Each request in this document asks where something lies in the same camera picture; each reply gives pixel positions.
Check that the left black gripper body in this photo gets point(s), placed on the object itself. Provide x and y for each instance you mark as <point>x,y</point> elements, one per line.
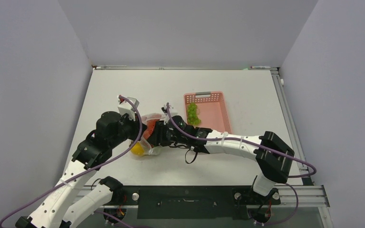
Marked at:
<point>129,129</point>

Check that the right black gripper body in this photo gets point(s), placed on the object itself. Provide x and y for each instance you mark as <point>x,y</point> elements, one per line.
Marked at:
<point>166,137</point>

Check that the watermelon slice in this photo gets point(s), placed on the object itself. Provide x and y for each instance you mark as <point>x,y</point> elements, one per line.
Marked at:
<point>150,128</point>

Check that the clear zip top bag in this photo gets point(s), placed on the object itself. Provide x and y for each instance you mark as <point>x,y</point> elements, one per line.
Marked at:
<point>144,147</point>

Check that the yellow bell pepper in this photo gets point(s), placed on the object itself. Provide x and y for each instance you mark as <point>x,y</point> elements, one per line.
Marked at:
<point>138,150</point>

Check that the green grapes bunch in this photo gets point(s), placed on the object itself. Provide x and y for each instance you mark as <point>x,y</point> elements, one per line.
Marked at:
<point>192,114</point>

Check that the pink plastic basket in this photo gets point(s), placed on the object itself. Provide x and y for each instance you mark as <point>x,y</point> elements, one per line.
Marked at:
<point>212,110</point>

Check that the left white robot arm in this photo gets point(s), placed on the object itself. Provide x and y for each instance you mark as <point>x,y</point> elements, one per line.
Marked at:
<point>57,209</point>

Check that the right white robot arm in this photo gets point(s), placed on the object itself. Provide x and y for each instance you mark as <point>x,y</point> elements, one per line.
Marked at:
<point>272,154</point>

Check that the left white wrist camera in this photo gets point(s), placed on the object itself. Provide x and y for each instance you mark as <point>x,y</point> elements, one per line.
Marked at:
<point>125,107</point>

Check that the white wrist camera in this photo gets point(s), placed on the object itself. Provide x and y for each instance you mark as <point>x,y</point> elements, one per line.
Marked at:
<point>169,111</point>
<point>125,107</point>

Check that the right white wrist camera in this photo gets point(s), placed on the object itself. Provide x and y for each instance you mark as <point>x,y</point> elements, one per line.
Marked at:
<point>169,111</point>

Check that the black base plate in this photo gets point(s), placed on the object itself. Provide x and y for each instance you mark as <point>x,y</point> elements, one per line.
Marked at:
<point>194,202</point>

